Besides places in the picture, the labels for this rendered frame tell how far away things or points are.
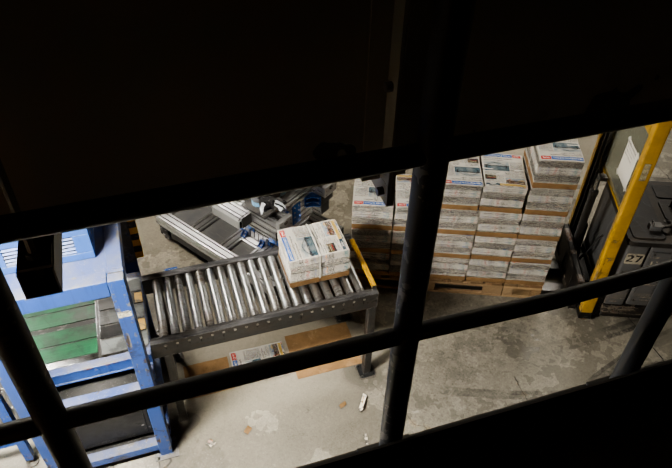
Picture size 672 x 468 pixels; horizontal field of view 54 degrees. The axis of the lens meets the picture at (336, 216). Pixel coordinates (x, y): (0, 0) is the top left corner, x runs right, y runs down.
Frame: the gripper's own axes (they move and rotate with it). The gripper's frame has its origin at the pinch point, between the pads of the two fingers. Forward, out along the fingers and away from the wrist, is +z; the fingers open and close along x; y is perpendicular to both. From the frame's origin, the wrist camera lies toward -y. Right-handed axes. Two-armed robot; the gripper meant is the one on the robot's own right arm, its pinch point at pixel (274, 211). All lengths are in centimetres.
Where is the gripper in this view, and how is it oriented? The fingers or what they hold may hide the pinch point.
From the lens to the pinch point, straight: 381.9
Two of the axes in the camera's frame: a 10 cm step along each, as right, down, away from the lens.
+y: -1.4, 7.8, 6.1
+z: 4.4, 6.0, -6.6
